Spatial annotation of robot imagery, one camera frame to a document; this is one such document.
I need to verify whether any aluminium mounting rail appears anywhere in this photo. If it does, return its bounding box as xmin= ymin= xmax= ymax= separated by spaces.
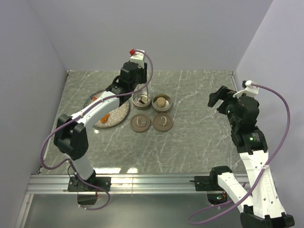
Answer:
xmin=26 ymin=173 xmax=209 ymax=195

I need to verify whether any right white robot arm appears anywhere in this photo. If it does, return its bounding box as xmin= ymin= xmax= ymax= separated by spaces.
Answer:
xmin=208 ymin=85 xmax=295 ymax=228

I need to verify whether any right round metal container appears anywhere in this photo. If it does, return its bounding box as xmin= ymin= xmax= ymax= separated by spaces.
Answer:
xmin=152 ymin=94 xmax=172 ymax=113

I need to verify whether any left brown round lid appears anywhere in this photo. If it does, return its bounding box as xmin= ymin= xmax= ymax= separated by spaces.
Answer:
xmin=130 ymin=114 xmax=151 ymax=133

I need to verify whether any white-topped sushi piece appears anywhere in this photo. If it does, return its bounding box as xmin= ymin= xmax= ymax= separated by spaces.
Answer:
xmin=141 ymin=96 xmax=149 ymax=104

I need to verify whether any beige steamed bun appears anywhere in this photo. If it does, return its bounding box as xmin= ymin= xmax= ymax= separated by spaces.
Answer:
xmin=156 ymin=97 xmax=166 ymax=108

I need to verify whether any orange fried piece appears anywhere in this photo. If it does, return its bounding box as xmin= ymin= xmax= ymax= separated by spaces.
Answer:
xmin=100 ymin=113 xmax=110 ymax=123

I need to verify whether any round metal container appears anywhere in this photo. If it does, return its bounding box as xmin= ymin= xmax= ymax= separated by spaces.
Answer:
xmin=132 ymin=90 xmax=152 ymax=110
xmin=152 ymin=94 xmax=172 ymax=113

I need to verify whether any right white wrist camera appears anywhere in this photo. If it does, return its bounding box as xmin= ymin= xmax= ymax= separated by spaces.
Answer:
xmin=233 ymin=80 xmax=259 ymax=98

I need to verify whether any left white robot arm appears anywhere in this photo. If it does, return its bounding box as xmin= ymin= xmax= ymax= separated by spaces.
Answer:
xmin=54 ymin=60 xmax=148 ymax=191

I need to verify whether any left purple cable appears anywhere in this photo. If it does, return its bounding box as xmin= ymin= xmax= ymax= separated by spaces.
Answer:
xmin=39 ymin=53 xmax=154 ymax=210

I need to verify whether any silver glitter plate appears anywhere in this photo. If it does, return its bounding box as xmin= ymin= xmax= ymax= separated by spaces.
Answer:
xmin=83 ymin=90 xmax=130 ymax=129

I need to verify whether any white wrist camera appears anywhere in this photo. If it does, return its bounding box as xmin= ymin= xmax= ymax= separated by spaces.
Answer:
xmin=233 ymin=80 xmax=259 ymax=98
xmin=129 ymin=49 xmax=145 ymax=68

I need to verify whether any right brown round lid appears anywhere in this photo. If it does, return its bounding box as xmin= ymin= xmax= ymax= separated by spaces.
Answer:
xmin=152 ymin=113 xmax=173 ymax=132

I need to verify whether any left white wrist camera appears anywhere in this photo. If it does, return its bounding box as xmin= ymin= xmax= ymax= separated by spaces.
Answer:
xmin=129 ymin=49 xmax=145 ymax=68

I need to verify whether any left round metal container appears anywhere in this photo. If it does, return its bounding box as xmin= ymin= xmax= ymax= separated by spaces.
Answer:
xmin=132 ymin=90 xmax=152 ymax=110

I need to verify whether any brown round lid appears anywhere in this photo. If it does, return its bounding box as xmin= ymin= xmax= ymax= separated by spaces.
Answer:
xmin=152 ymin=113 xmax=173 ymax=132
xmin=130 ymin=114 xmax=151 ymax=133

